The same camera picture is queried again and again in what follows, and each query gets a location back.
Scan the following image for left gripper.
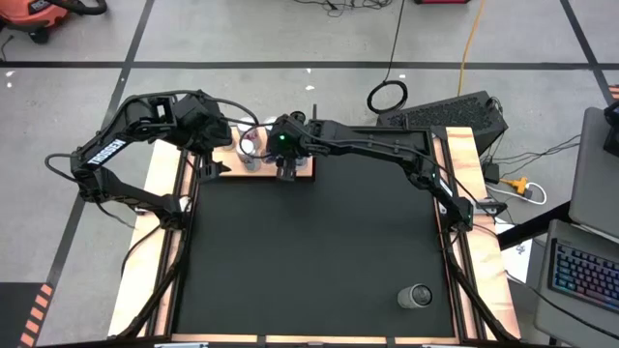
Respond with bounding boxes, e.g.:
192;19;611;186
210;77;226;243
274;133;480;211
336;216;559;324
190;117;234;184

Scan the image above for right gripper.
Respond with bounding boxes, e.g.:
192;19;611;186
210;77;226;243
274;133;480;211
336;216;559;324
268;113;316;183

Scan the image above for wooden shelf board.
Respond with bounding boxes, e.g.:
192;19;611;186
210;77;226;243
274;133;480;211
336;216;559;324
212;125;315;179

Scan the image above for black table mat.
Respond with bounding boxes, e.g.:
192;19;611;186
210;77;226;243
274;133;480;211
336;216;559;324
173;128;457;338

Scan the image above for black perforated computer case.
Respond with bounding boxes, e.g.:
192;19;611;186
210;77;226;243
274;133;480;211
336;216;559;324
376;90;510;157

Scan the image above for black power adapter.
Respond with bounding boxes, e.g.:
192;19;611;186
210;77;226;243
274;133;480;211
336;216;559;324
482;162;502;185

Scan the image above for orange black hazard strip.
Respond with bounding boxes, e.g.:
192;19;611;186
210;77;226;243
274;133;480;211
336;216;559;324
17;283;55;348

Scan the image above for orange power splitter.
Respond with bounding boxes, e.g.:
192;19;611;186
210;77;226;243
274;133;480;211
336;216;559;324
500;176;532;195

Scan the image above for orange shop vacuum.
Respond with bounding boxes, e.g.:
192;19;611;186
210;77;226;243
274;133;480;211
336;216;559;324
0;0;70;45

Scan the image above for black desk leg bar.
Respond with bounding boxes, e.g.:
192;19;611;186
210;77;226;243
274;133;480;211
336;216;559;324
496;200;573;251

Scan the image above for grey laptop lid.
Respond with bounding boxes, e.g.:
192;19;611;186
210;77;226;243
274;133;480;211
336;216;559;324
568;105;619;239

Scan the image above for backlit keyboard on right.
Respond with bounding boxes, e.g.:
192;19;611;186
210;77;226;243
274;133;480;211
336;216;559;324
533;218;619;348

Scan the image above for black device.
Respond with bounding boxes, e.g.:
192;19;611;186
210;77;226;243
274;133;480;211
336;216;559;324
602;99;619;157

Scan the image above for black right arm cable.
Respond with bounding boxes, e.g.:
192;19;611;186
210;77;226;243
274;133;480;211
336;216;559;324
238;122;273;160

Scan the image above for black shelf end frame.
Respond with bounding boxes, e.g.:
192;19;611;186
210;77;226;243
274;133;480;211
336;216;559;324
310;102;317;181

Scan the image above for black diagonal frame strut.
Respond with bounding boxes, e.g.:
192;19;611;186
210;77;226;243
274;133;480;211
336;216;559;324
115;226;193;338
442;236;518;342

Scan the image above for tangled black floor cables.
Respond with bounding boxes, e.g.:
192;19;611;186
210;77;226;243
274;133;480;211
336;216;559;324
292;0;394;18

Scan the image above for black hanging cable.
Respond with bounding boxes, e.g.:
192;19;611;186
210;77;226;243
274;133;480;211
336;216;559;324
366;0;409;116

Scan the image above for yellow hanging cable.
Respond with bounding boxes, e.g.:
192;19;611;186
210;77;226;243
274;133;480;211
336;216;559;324
456;0;486;97

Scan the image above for white power cable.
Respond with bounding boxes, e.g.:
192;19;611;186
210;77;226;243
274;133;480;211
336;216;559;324
483;181;548;207

